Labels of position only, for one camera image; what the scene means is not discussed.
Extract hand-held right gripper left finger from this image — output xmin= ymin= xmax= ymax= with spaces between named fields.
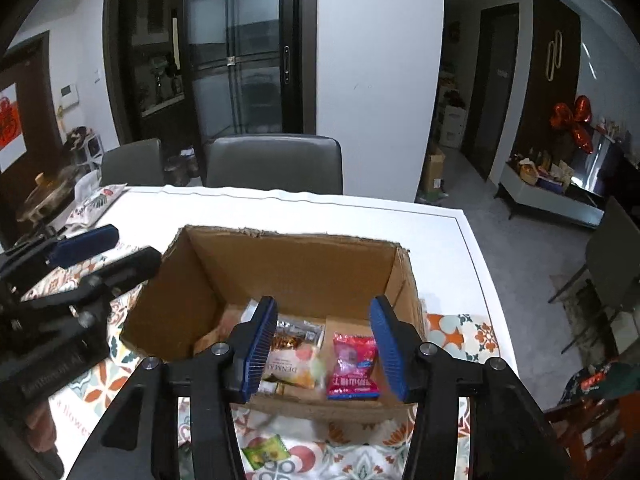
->
xmin=86 ymin=295 xmax=279 ymax=480

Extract red snack packet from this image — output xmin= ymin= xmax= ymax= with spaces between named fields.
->
xmin=327 ymin=332 xmax=379 ymax=402

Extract glass sliding door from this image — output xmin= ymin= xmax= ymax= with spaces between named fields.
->
xmin=182 ymin=0 xmax=307 ymax=162

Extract red wooden chair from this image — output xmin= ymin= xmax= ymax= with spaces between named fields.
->
xmin=545 ymin=390 xmax=640 ymax=480

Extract white patterned snack bag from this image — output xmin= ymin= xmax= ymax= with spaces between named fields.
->
xmin=65 ymin=184 xmax=128 ymax=226

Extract dark dining chair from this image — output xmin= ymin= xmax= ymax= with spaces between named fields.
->
xmin=547 ymin=195 xmax=640 ymax=356

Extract person's left hand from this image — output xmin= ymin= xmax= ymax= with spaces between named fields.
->
xmin=25 ymin=400 xmax=58 ymax=453

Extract patterned tile table runner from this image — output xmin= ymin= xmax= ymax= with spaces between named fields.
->
xmin=47 ymin=260 xmax=496 ymax=480

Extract white low cabinet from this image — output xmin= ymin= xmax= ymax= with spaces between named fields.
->
xmin=495 ymin=162 xmax=606 ymax=231

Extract white loop wall ornament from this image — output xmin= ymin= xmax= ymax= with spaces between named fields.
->
xmin=545 ymin=30 xmax=564 ymax=83

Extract white hallway box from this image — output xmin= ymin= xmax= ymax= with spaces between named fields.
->
xmin=440 ymin=105 xmax=469 ymax=149

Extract narrow grey dining chair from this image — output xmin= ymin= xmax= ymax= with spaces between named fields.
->
xmin=100 ymin=138 xmax=165 ymax=187

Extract brown hallway cardboard box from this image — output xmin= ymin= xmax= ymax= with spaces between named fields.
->
xmin=422 ymin=147 xmax=449 ymax=194

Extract dark green cloth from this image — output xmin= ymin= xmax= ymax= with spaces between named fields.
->
xmin=565 ymin=362 xmax=640 ymax=411

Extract wide grey dining chair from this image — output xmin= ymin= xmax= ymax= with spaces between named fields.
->
xmin=206 ymin=135 xmax=344 ymax=196

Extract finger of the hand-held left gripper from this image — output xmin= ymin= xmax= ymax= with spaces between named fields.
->
xmin=20 ymin=246 xmax=163 ymax=323
xmin=0 ymin=224 xmax=120 ymax=281

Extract silver snack packet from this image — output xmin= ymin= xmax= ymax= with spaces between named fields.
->
xmin=275 ymin=314 xmax=326 ymax=347

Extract metal hot pot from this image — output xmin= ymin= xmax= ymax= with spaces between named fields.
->
xmin=17 ymin=170 xmax=77 ymax=223

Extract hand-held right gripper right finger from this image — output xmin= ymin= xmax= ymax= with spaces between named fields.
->
xmin=369 ymin=295 xmax=573 ymax=480

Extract red wall poster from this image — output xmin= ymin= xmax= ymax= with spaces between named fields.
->
xmin=0 ymin=85 xmax=27 ymax=149

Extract red foil balloons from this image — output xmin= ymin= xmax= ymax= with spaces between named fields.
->
xmin=550 ymin=95 xmax=596 ymax=156

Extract small green snack packet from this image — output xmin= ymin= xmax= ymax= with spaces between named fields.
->
xmin=242 ymin=435 xmax=292 ymax=472

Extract white yellow snack packet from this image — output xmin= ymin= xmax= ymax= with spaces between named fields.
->
xmin=257 ymin=347 xmax=327 ymax=392

